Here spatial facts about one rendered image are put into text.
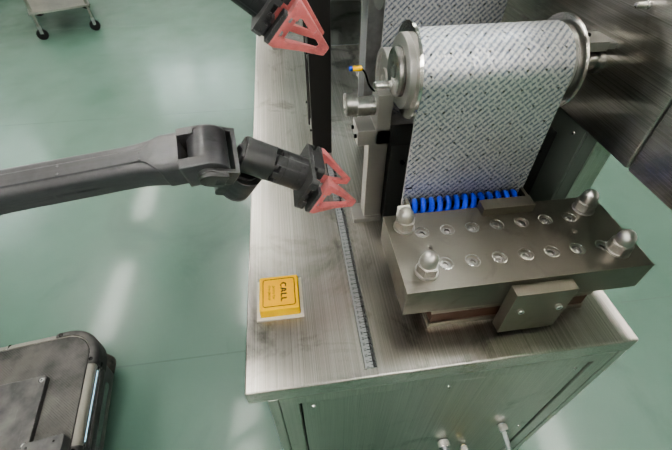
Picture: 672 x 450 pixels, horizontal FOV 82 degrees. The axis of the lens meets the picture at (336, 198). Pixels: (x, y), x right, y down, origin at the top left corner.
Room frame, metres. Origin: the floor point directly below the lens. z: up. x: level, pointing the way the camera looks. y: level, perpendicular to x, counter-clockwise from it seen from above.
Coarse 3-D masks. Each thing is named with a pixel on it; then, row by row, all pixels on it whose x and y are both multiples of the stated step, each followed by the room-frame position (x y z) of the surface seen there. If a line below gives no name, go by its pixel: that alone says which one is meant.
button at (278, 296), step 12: (288, 276) 0.43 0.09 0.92; (264, 288) 0.40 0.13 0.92; (276, 288) 0.40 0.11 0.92; (288, 288) 0.40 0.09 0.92; (264, 300) 0.37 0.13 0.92; (276, 300) 0.37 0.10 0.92; (288, 300) 0.37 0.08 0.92; (264, 312) 0.35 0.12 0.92; (276, 312) 0.36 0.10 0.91; (288, 312) 0.36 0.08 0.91
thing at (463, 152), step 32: (416, 128) 0.52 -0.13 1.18; (448, 128) 0.53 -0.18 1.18; (480, 128) 0.54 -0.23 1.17; (512, 128) 0.54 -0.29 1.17; (544, 128) 0.55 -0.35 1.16; (416, 160) 0.52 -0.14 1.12; (448, 160) 0.53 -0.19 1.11; (480, 160) 0.54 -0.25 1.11; (512, 160) 0.55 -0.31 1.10; (416, 192) 0.52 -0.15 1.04; (448, 192) 0.53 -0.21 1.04
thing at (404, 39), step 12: (396, 36) 0.62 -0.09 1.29; (408, 36) 0.57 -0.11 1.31; (408, 48) 0.55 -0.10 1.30; (576, 48) 0.57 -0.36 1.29; (408, 60) 0.54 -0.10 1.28; (576, 60) 0.56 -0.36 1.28; (408, 72) 0.54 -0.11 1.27; (408, 84) 0.53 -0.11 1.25; (396, 96) 0.58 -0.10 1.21; (408, 96) 0.53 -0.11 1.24
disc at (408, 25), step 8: (408, 24) 0.60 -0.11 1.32; (416, 32) 0.56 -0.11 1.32; (416, 40) 0.55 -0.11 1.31; (416, 48) 0.55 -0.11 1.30; (416, 56) 0.54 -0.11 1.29; (416, 88) 0.52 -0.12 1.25; (416, 96) 0.52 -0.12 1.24; (416, 104) 0.51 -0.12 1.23; (400, 112) 0.58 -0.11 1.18; (408, 112) 0.54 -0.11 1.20
